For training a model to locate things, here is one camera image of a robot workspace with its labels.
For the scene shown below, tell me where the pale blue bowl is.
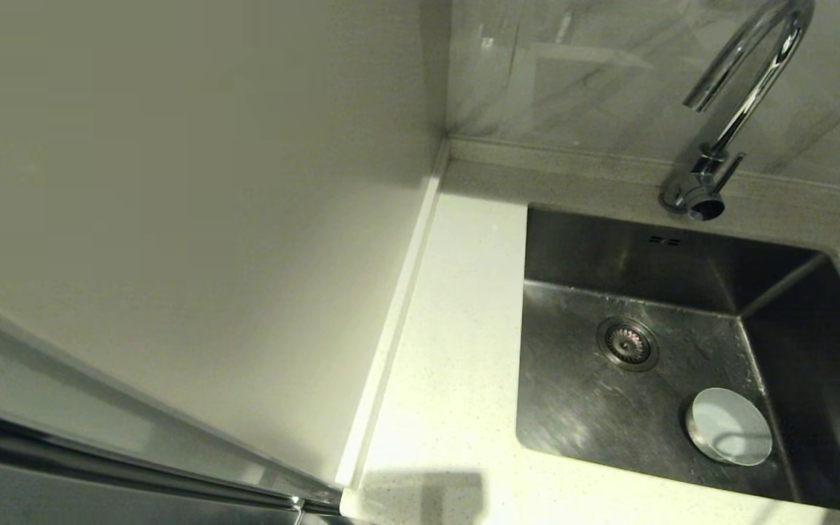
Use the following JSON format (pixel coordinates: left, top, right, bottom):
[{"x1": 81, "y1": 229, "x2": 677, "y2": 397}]
[{"x1": 685, "y1": 387, "x2": 774, "y2": 467}]

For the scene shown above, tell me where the chrome gooseneck faucet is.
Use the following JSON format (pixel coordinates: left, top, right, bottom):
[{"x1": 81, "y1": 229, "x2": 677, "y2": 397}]
[{"x1": 659, "y1": 0, "x2": 817, "y2": 222}]

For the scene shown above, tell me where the stainless steel sink basin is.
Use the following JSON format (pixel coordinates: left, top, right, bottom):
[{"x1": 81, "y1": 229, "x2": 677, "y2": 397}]
[{"x1": 515, "y1": 204, "x2": 840, "y2": 517}]

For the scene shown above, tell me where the round metal drain strainer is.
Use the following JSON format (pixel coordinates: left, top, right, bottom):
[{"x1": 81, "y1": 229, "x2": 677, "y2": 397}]
[{"x1": 596, "y1": 316, "x2": 661, "y2": 373}]

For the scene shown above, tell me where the white cabinet side panel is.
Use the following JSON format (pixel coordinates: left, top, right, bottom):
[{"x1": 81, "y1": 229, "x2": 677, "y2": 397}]
[{"x1": 0, "y1": 0, "x2": 451, "y2": 504}]

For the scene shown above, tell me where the stainless steel appliance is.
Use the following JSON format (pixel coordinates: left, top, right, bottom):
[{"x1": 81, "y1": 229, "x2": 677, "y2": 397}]
[{"x1": 0, "y1": 405, "x2": 341, "y2": 525}]

